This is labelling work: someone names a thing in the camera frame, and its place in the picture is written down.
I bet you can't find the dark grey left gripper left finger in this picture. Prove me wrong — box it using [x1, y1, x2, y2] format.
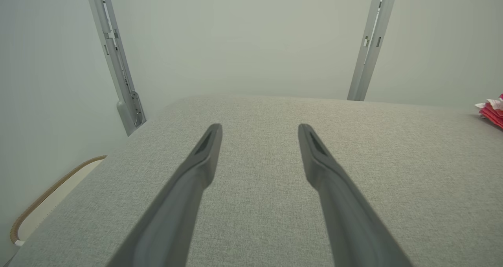
[106, 123, 223, 267]

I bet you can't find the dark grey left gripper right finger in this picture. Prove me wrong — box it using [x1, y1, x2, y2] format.
[297, 123, 413, 267]

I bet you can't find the red basketball jersey white trim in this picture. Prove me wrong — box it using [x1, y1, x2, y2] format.
[474, 94, 503, 130]

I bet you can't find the grey aluminium partition post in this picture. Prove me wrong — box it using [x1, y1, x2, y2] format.
[347, 0, 399, 101]
[84, 0, 147, 137]

